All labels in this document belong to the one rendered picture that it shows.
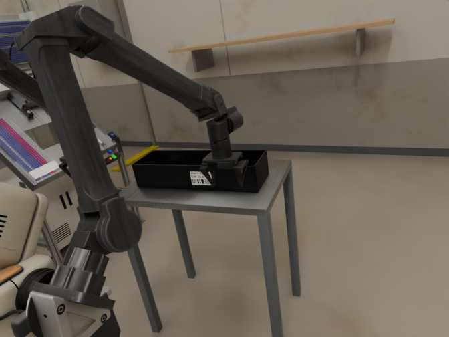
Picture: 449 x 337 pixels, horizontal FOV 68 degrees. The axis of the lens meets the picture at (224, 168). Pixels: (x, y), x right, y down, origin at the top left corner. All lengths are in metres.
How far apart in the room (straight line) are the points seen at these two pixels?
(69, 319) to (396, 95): 3.28
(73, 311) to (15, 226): 0.19
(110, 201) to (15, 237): 0.18
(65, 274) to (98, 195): 0.14
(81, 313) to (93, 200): 0.18
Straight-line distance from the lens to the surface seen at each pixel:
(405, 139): 3.66
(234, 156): 0.94
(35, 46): 0.65
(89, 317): 0.65
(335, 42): 3.52
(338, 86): 3.56
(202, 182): 1.37
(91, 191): 0.63
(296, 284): 1.93
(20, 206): 0.69
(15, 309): 0.69
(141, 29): 4.49
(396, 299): 2.03
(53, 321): 0.61
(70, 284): 0.61
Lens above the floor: 1.40
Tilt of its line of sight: 23 degrees down
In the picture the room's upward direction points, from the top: 9 degrees counter-clockwise
